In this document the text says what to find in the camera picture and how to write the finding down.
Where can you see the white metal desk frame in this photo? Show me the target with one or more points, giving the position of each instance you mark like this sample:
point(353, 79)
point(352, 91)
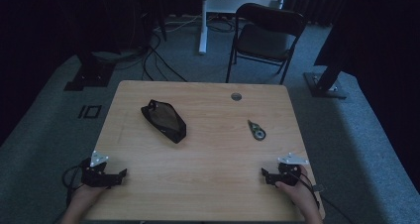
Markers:
point(228, 9)

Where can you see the black folding chair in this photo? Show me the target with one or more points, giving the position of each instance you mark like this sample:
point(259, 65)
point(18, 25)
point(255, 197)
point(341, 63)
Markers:
point(264, 40)

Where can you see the black mesh pencil pouch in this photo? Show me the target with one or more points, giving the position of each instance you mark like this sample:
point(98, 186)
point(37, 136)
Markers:
point(164, 120)

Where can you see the person's left hand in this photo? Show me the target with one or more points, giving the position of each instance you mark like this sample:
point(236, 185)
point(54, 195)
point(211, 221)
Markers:
point(86, 195)

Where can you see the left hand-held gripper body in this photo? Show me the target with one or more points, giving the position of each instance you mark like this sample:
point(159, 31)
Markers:
point(94, 174)

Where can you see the person's right hand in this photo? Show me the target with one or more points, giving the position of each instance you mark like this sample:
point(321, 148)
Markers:
point(296, 195)

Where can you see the correction tape dispenser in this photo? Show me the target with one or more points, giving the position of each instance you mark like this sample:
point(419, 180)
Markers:
point(257, 130)

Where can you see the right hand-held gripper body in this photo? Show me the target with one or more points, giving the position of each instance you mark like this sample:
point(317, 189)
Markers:
point(289, 171)

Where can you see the black stand base plate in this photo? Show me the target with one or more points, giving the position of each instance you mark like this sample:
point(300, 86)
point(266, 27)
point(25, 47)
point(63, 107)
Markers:
point(88, 77)
point(324, 85)

